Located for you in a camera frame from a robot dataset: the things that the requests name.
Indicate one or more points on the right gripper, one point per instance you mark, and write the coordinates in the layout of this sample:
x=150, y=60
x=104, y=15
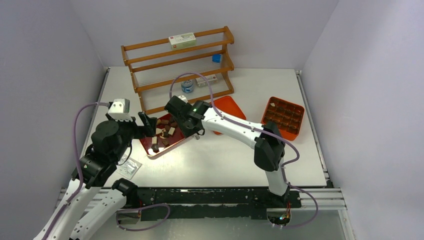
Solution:
x=188, y=132

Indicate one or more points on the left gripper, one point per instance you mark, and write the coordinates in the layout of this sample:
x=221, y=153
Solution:
x=148, y=129

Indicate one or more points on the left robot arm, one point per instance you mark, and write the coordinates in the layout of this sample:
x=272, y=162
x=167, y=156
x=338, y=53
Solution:
x=110, y=141

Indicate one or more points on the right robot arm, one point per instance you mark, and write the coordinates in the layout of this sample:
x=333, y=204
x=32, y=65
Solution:
x=264, y=139

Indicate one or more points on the white chocolate piece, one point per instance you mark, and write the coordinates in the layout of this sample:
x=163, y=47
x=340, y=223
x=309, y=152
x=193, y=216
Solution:
x=171, y=131

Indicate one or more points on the dark round chocolate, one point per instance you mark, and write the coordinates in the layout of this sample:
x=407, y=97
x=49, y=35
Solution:
x=155, y=148

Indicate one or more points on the dark red tray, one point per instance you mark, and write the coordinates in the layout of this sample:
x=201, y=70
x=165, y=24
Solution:
x=162, y=138

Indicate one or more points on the blue lidded jar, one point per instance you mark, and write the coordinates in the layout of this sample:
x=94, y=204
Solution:
x=187, y=86

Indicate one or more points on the orange box lid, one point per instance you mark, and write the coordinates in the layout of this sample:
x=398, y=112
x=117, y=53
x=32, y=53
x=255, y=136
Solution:
x=228, y=105

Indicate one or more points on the white red small box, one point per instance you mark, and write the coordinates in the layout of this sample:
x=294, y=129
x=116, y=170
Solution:
x=202, y=81

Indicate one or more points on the clear plastic bag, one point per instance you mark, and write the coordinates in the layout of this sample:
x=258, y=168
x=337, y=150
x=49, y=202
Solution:
x=128, y=168

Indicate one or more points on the wooden three-tier shelf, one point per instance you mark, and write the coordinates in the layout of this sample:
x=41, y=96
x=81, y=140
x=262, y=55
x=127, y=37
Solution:
x=153, y=66

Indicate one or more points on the blue cube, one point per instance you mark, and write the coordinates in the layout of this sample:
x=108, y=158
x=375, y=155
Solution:
x=217, y=58

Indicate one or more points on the white green box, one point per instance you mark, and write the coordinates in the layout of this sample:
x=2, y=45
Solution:
x=182, y=41

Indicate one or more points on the orange compartment box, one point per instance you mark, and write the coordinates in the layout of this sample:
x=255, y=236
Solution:
x=288, y=117

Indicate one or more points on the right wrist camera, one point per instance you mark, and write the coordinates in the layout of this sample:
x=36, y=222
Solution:
x=183, y=98

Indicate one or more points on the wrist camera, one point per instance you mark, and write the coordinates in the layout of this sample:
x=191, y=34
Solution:
x=183, y=98
x=119, y=110

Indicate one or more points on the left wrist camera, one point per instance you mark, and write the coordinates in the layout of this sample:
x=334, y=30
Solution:
x=119, y=110

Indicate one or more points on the black base frame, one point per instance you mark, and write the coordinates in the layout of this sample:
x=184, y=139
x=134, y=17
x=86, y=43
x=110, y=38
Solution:
x=154, y=203

